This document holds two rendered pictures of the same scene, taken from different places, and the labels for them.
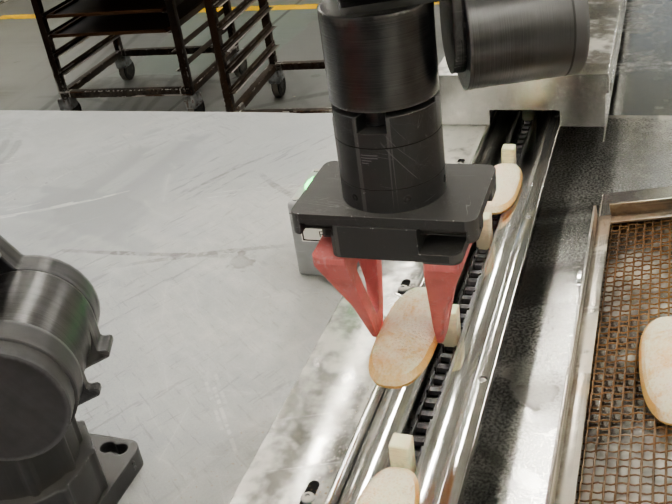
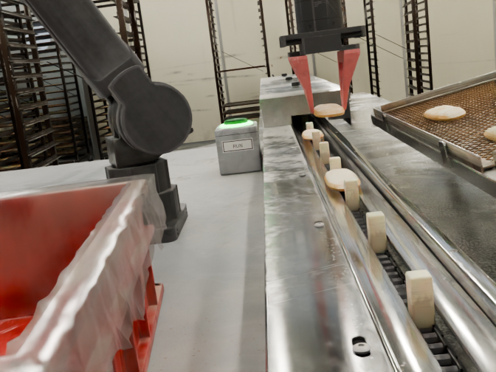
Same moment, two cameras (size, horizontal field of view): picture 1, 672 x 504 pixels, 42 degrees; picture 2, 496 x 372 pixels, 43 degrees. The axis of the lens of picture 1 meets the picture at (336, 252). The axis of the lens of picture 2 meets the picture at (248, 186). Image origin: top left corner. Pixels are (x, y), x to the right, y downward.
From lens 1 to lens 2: 0.50 m
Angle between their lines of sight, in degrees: 27
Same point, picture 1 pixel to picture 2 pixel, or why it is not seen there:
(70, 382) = (188, 111)
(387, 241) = (327, 41)
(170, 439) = (195, 209)
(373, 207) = (319, 27)
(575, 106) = not seen: hidden behind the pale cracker
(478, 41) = not seen: outside the picture
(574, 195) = not seen: hidden behind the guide
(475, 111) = (283, 117)
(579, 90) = (336, 99)
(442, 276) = (352, 56)
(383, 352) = (323, 109)
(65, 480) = (170, 189)
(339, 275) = (303, 66)
